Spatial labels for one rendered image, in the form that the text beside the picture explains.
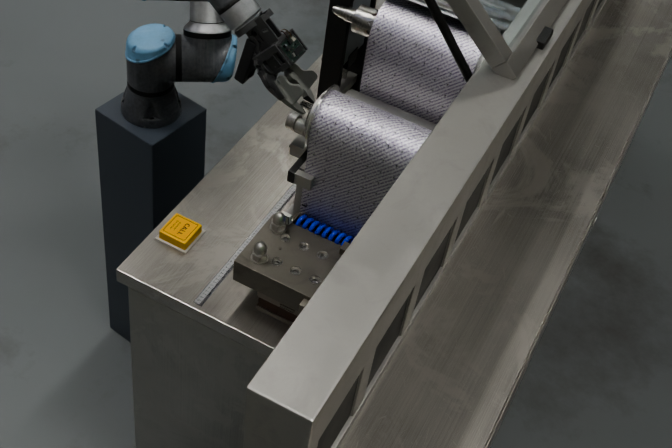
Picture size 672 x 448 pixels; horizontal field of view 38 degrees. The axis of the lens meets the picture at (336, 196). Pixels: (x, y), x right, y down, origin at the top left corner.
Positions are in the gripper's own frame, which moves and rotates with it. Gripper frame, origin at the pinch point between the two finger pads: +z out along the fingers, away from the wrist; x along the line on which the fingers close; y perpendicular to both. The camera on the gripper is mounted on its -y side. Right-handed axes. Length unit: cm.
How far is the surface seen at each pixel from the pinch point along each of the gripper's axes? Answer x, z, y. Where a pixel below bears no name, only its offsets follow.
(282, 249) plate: -17.1, 20.9, -13.8
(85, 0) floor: 150, -55, -212
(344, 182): -5.6, 17.1, 1.2
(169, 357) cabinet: -31, 29, -52
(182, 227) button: -15.0, 7.8, -38.6
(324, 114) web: -3.4, 3.1, 6.3
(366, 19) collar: 23.3, -4.2, 7.8
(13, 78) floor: 89, -47, -205
